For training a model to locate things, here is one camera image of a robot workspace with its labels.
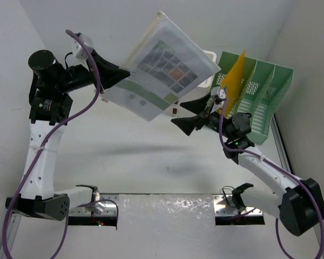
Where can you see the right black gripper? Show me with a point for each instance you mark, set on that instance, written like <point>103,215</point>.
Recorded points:
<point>187,124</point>

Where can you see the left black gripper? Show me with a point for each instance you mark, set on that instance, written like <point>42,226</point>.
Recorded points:
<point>110,73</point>

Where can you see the white three-drawer storage box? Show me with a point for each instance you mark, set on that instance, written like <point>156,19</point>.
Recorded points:
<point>201,90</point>

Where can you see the orange plastic folder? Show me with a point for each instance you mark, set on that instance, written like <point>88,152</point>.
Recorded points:
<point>232,66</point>

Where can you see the clear sleeve with documents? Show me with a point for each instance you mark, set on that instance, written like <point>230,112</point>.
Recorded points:
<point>164,66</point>

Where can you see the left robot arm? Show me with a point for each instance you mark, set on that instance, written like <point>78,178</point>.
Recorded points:
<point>50,106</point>

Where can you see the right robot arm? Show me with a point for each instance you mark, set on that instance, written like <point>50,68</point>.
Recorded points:
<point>298,204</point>

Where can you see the green plastic file organizer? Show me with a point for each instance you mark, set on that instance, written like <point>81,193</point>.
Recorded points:
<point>263,87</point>

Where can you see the white foam front panel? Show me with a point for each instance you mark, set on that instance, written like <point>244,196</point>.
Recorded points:
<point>161,226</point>

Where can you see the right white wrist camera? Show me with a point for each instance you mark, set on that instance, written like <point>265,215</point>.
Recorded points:
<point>218,96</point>

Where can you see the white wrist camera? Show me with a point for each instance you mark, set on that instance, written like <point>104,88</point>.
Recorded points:
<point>82,46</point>
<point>218,96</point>

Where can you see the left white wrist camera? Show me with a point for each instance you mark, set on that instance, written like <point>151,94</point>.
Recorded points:
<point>82,46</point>

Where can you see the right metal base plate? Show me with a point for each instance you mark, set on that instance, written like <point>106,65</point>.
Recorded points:
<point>223,206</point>

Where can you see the metal base plate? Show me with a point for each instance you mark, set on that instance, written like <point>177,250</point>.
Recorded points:
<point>223,206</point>
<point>104,207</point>

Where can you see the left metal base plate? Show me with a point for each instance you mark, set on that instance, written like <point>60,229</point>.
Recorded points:
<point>104,207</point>

